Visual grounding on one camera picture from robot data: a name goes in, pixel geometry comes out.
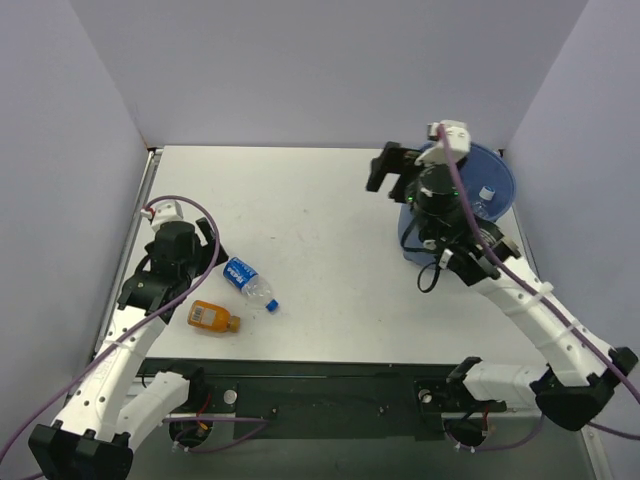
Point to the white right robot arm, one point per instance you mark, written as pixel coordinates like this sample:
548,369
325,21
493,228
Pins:
581,372

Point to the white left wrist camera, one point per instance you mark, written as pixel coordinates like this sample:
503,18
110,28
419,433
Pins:
162,212

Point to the blue plastic bin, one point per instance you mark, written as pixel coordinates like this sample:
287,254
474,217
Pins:
484,168

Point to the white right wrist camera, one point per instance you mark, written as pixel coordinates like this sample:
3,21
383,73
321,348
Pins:
449,139

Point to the small Pepsi bottle blue cap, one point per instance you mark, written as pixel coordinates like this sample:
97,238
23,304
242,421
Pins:
254,287

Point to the clear bottle white cap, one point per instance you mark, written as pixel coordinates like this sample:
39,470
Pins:
480,206

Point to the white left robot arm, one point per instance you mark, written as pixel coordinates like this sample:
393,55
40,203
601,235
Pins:
97,432

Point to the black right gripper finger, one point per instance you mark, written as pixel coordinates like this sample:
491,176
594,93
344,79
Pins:
399,191
391,160

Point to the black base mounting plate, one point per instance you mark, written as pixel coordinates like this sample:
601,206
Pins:
327,400

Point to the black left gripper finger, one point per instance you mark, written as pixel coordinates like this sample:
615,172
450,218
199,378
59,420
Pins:
183,284
208,248

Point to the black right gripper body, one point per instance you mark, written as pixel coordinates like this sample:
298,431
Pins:
392,170

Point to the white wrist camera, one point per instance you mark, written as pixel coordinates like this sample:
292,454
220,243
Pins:
449,139
162,212

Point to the orange juice bottle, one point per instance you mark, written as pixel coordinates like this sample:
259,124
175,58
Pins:
213,318

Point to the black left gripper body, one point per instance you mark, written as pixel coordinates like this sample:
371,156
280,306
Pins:
198,245

